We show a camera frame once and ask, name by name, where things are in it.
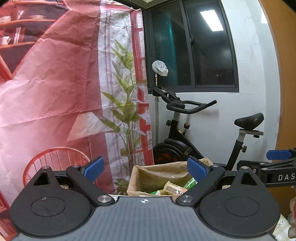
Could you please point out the red printed backdrop sheet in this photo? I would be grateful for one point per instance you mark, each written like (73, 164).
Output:
(73, 87)

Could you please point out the dark window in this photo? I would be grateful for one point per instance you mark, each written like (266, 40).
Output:
(193, 39)

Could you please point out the white cloth on pole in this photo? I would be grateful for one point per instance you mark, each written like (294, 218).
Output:
(160, 68)

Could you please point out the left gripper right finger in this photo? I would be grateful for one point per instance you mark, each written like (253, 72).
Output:
(207, 180)

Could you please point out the checkered cartoon tablecloth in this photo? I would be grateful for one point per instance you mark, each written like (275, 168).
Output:
(285, 229)

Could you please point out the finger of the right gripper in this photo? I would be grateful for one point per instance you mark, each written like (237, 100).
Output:
(278, 155)
(254, 165)

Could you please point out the wooden door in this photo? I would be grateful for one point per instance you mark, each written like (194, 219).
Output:
(282, 20)

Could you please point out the cardboard box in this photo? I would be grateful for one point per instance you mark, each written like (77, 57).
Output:
(150, 180)

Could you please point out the black exercise bike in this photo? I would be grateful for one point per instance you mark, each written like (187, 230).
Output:
(192, 131)

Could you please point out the green snack packet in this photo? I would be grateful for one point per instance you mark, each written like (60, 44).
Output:
(191, 183)

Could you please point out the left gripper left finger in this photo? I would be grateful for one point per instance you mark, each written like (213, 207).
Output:
(83, 178)

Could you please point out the brown orange snack bar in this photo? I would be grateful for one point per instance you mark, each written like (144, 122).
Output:
(173, 189)

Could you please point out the person's right hand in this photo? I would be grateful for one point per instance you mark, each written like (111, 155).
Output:
(292, 213)

